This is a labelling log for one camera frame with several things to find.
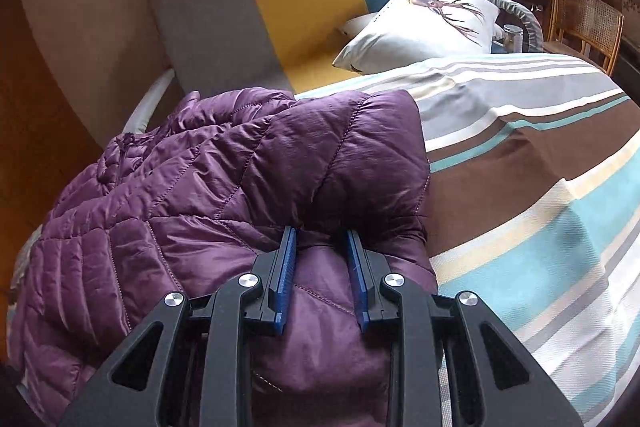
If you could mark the grey yellow blue sofa chair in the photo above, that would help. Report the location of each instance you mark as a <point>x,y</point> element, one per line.
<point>215,46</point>

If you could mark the wicker wooden chair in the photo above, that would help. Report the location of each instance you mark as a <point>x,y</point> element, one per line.
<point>591,30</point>

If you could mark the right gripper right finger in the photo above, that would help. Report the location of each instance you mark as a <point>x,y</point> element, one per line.
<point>373,286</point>

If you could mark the orange wooden wardrobe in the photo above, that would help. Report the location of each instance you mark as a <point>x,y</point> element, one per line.
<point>43,143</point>

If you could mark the metal cup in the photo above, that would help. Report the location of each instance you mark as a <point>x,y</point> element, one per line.
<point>513,38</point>

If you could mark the white deer print pillow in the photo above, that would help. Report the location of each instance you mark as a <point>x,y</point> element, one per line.
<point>405,32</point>

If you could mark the purple quilted down jacket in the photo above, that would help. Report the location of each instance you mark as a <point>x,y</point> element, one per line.
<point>193,203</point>

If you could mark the small white pillow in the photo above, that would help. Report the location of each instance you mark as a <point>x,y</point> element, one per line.
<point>353,27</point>

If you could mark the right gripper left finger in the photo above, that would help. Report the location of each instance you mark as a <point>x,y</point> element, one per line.
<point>270,283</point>

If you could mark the striped bed cover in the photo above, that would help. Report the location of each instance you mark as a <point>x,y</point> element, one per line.
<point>533,205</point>

